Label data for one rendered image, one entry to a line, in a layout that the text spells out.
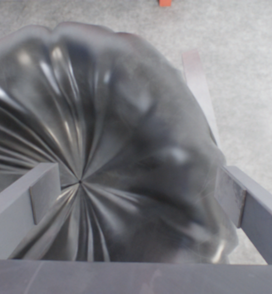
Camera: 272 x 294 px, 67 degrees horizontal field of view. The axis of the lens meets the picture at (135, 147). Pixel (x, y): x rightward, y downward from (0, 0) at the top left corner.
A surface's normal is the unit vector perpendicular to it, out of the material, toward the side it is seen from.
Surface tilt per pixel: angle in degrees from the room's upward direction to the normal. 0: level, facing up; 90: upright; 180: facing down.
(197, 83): 24
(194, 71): 28
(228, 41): 0
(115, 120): 41
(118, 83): 46
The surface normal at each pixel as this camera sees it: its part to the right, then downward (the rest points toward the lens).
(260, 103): -0.12, -0.14
